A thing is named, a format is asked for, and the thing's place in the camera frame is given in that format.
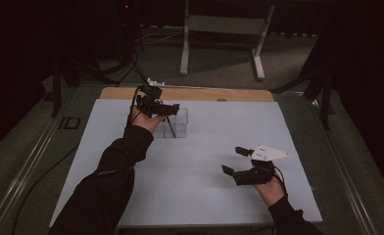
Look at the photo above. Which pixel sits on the white metal desk frame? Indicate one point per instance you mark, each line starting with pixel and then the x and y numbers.
pixel 222 24

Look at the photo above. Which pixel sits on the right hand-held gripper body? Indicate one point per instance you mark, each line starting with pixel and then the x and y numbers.
pixel 257 173

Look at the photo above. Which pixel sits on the large black metal stand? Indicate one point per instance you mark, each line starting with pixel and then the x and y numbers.
pixel 324 91

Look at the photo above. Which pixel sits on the white table mat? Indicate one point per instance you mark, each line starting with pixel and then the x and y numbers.
pixel 196 169

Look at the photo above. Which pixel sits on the short black metal stand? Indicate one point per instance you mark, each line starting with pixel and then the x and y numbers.
pixel 56 91

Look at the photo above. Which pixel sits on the clear plastic organizer box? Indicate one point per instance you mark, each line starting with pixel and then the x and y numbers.
pixel 178 124

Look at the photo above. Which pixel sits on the metal floor rail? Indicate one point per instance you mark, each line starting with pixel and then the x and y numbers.
pixel 340 163
pixel 23 169

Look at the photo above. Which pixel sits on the person's left hand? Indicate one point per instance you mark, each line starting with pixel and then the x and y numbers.
pixel 146 121

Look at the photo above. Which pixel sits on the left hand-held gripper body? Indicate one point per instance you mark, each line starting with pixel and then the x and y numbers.
pixel 149 98

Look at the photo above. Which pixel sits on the person's right hand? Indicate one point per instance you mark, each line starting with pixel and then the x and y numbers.
pixel 271 192

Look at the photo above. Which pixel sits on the black tripod stand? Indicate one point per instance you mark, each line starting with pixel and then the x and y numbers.
pixel 133 49

